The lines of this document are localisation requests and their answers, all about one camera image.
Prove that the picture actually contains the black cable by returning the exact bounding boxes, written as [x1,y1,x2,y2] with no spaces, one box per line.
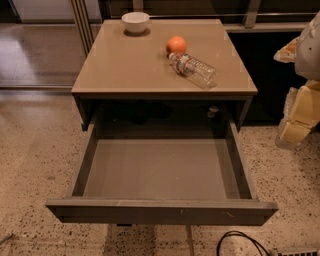
[216,230,271,256]

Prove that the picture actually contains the orange fruit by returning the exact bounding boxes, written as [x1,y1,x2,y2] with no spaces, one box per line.
[166,36,187,54]

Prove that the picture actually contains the white bowl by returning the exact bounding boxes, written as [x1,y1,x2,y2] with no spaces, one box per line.
[121,12,150,34]

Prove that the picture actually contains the clear plastic water bottle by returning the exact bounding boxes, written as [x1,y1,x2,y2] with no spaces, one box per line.
[168,53,216,90]

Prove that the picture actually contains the metal window frame rail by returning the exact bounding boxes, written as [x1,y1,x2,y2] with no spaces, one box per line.
[69,0,94,55]

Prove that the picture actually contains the grey top drawer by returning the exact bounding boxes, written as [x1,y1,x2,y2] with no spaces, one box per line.
[46,115,278,226]

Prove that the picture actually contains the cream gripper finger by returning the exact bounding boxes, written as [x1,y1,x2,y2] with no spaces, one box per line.
[273,37,298,63]
[275,80,320,149]

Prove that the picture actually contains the grey floor vent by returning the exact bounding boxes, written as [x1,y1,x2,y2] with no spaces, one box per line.
[270,248,320,256]

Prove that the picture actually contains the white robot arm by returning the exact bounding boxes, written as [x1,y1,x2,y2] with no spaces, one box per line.
[274,12,320,149]

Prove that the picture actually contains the brown drawer cabinet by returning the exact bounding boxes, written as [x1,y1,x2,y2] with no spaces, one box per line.
[72,19,257,127]

